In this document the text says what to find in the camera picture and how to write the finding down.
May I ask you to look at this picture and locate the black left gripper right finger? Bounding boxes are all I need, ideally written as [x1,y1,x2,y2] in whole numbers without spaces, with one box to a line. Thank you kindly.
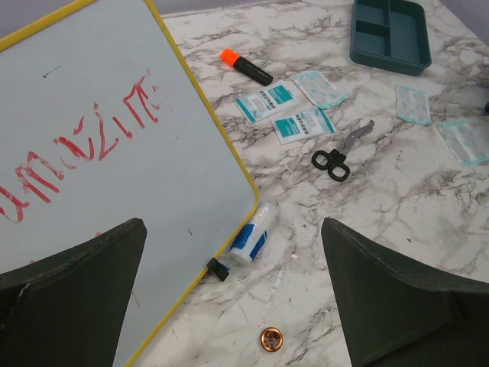
[321,217,488,366]

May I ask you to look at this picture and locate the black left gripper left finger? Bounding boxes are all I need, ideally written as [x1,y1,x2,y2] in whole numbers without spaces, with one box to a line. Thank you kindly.
[1,218,147,366]

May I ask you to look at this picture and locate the white blue tube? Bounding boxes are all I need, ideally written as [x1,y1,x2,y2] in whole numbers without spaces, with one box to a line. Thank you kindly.
[230,201,279,265]

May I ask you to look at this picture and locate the white dressing packet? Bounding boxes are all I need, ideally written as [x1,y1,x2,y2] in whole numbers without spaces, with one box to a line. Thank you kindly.
[293,70,348,109]

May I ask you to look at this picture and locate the teal wipe packet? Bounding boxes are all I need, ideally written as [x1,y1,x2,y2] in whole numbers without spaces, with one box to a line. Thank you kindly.
[272,107,336,145]
[235,81,299,125]

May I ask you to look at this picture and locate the copper coin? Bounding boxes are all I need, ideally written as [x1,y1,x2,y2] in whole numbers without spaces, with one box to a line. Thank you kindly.
[260,327,283,352]

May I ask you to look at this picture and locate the black whiteboard clip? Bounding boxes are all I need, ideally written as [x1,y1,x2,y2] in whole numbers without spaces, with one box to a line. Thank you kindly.
[207,258,229,282]

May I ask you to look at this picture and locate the yellow framed whiteboard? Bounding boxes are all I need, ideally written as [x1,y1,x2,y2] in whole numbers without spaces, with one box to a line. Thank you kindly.
[1,1,259,366]

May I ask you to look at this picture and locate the small clear teal packet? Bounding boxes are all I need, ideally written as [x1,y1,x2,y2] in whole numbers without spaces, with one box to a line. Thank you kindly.
[395,85,432,125]

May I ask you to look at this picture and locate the blue divided tray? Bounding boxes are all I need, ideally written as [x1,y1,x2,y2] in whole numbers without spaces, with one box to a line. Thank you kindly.
[349,0,432,76]

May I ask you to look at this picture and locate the orange black highlighter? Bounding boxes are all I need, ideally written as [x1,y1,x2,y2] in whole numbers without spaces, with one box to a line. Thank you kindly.
[220,49,274,86]

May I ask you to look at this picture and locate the black handled scissors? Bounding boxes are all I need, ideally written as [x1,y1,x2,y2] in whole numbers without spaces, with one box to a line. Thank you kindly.
[311,120,375,182]

